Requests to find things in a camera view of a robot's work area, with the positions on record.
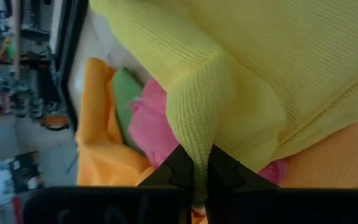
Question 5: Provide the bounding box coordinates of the pink microfiber towel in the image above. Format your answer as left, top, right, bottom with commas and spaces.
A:
127, 79, 288, 186

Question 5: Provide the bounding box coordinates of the yellow microfiber towel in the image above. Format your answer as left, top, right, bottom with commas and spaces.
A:
88, 0, 358, 206

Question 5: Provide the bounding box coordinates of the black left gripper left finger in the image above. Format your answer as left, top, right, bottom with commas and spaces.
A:
138, 144, 195, 189

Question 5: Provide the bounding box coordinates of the orange microfiber towel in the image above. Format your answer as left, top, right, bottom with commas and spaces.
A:
75, 57, 157, 187
259, 114, 358, 190

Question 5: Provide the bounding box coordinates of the green microfiber towel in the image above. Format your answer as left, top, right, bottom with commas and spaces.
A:
112, 67, 145, 153

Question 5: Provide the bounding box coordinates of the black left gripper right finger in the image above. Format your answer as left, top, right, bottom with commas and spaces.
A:
208, 144, 281, 189

